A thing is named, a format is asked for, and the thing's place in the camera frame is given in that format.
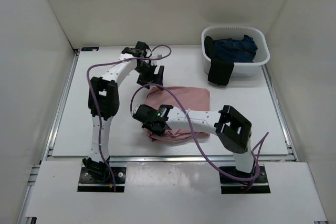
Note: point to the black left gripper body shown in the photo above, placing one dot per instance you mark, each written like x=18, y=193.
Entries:
x=146, y=72

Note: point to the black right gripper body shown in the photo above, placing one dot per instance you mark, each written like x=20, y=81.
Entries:
x=150, y=126

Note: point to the pink trousers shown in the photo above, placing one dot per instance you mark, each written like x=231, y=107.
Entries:
x=192, y=98

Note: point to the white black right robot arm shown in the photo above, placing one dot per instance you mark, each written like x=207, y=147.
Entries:
x=232, y=129

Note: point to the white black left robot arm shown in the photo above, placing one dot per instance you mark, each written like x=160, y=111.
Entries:
x=103, y=102

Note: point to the black garment over basin edge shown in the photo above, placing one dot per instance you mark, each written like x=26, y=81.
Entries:
x=220, y=70

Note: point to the dark blue garment in basin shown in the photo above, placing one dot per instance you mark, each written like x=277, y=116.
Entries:
x=234, y=50

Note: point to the white plastic basin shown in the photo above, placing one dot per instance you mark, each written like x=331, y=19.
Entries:
x=241, y=70

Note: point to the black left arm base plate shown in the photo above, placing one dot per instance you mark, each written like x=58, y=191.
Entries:
x=87, y=183

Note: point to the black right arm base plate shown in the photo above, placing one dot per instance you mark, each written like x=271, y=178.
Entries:
x=260, y=185

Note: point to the aluminium table frame rail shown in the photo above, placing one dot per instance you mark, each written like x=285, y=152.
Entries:
x=167, y=183

